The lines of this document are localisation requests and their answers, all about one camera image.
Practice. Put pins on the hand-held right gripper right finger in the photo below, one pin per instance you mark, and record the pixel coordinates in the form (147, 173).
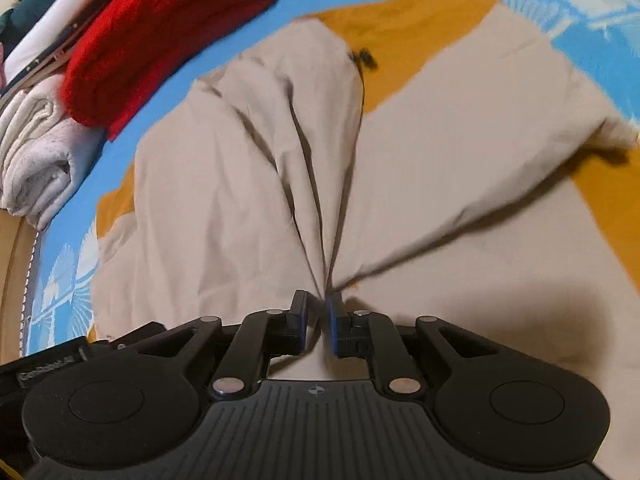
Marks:
(334, 325)

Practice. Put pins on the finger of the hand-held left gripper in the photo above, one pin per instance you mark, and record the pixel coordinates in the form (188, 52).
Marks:
(125, 337)

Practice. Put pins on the dark and white folded clothes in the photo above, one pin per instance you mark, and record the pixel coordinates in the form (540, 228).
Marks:
(65, 20)

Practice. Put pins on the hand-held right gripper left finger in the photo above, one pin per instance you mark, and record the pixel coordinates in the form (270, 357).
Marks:
(299, 322)

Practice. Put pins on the wooden bed headboard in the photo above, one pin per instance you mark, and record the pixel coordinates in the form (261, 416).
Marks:
(15, 280)

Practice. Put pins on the red folded blanket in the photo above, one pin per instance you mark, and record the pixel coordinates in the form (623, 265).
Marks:
(165, 35)

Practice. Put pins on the navy patterned folded blanket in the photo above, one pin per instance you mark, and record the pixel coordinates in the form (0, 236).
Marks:
(45, 62)

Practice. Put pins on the white folded quilt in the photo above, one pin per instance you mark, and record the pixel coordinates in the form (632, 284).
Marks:
(40, 150)

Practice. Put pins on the beige and yellow jacket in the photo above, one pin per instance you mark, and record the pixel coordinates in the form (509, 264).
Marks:
(425, 185)

